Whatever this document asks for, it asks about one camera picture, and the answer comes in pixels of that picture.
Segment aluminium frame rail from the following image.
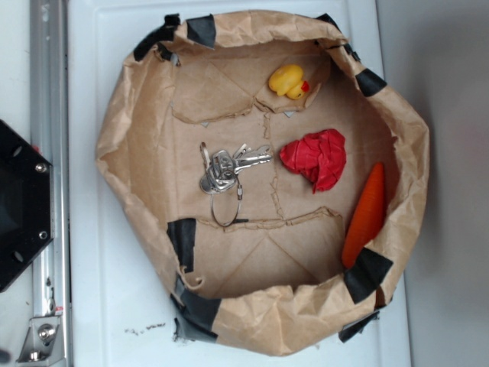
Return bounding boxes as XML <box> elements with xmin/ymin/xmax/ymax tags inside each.
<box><xmin>30</xmin><ymin>1</ymin><xmax>73</xmax><ymax>366</ymax></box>

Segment yellow rubber duck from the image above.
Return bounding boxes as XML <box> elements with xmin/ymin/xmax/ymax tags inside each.
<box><xmin>268</xmin><ymin>64</ymin><xmax>310</xmax><ymax>100</ymax></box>

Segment silver corner bracket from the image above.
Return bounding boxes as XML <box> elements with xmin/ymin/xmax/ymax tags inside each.
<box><xmin>16</xmin><ymin>316</ymin><xmax>64</xmax><ymax>366</ymax></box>

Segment crumpled red cloth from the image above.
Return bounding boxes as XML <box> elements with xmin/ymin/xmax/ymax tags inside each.
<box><xmin>279</xmin><ymin>129</ymin><xmax>347</xmax><ymax>193</ymax></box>

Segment silver keys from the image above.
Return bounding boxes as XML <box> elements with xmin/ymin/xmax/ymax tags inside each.
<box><xmin>199</xmin><ymin>142</ymin><xmax>273</xmax><ymax>227</ymax></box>

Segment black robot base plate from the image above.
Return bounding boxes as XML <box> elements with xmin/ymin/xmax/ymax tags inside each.
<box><xmin>1</xmin><ymin>122</ymin><xmax>53</xmax><ymax>291</ymax></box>

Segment brown paper bag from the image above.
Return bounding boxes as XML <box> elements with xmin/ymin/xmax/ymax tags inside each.
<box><xmin>96</xmin><ymin>11</ymin><xmax>429</xmax><ymax>356</ymax></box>

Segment orange toy carrot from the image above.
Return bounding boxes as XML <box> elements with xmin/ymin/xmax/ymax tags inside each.
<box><xmin>342</xmin><ymin>162</ymin><xmax>385</xmax><ymax>268</ymax></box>

